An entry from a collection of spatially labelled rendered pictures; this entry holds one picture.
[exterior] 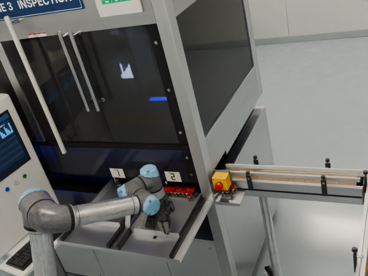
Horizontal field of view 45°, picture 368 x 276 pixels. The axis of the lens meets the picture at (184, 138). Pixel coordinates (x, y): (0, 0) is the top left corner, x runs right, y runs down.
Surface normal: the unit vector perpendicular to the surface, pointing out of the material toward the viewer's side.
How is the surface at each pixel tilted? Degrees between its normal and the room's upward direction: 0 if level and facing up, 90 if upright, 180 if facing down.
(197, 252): 90
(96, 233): 0
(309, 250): 0
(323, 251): 0
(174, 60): 90
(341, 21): 90
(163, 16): 90
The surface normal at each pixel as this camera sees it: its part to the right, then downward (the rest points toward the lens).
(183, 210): -0.22, -0.85
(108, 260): -0.39, 0.53
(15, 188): 0.83, 0.09
